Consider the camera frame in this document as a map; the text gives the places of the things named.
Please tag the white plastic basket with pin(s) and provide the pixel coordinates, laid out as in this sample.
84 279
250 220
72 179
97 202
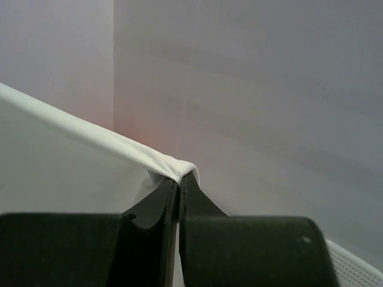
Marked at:
351 270

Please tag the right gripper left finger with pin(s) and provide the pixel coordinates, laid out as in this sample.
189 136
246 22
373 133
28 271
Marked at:
133 248

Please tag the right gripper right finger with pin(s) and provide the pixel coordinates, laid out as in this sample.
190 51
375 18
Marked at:
221 250

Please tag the white t shirt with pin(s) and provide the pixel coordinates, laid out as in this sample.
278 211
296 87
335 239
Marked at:
52 161

